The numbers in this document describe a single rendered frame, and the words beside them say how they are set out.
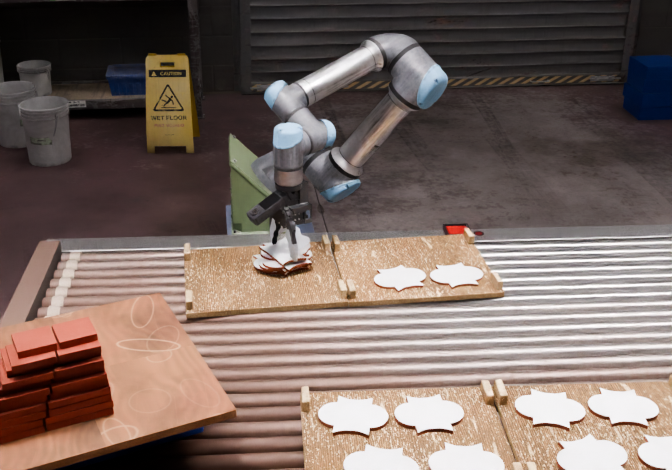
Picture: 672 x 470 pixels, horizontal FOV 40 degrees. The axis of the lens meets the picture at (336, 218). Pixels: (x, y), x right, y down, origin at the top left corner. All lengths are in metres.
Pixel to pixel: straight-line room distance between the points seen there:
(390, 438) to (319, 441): 0.14
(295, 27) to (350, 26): 0.42
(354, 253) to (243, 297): 0.38
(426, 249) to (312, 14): 4.56
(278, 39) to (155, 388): 5.34
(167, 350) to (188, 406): 0.21
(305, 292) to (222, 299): 0.21
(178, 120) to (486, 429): 4.27
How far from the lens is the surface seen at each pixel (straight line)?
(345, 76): 2.53
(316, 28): 7.04
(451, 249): 2.62
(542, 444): 1.92
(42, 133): 5.83
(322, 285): 2.41
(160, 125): 5.92
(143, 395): 1.85
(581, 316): 2.40
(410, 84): 2.58
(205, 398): 1.83
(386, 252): 2.58
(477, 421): 1.95
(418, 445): 1.88
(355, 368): 2.11
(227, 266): 2.51
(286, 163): 2.33
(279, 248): 2.48
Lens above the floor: 2.11
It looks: 25 degrees down
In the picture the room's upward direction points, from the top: 1 degrees clockwise
